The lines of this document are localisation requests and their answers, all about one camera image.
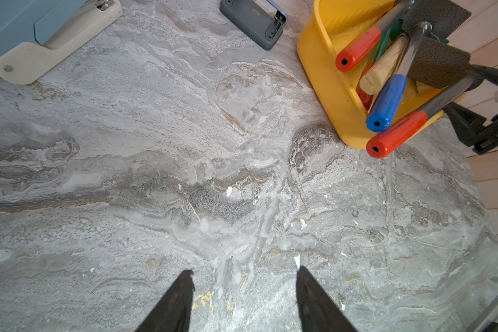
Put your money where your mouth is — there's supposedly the yellow plastic storage box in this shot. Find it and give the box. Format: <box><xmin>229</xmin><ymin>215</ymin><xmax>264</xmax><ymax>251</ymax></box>
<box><xmin>296</xmin><ymin>0</ymin><xmax>468</xmax><ymax>150</ymax></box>

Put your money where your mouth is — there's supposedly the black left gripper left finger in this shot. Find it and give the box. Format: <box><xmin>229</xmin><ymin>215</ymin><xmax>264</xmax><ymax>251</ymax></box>
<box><xmin>136</xmin><ymin>270</ymin><xmax>195</xmax><ymax>332</ymax></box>

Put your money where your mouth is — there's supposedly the light blue stapler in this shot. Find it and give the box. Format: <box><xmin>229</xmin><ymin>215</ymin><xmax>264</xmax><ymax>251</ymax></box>
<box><xmin>0</xmin><ymin>0</ymin><xmax>123</xmax><ymax>85</ymax></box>

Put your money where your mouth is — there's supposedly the green hoe red grip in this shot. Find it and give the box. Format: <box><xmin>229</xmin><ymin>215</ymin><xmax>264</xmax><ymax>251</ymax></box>
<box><xmin>356</xmin><ymin>19</ymin><xmax>403</xmax><ymax>111</ymax></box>

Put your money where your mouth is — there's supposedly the speckled hoe red grip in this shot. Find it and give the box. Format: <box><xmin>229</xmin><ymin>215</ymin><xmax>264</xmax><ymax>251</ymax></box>
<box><xmin>336</xmin><ymin>0</ymin><xmax>472</xmax><ymax>72</ymax></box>
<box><xmin>366</xmin><ymin>38</ymin><xmax>475</xmax><ymax>159</ymax></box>

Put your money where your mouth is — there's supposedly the wooden handle hoe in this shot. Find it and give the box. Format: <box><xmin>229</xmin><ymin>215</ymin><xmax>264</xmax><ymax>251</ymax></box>
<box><xmin>357</xmin><ymin>35</ymin><xmax>408</xmax><ymax>95</ymax></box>

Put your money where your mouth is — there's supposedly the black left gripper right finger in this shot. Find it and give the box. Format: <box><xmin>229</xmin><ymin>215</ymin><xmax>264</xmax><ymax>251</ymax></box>
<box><xmin>296</xmin><ymin>266</ymin><xmax>356</xmax><ymax>332</ymax></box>

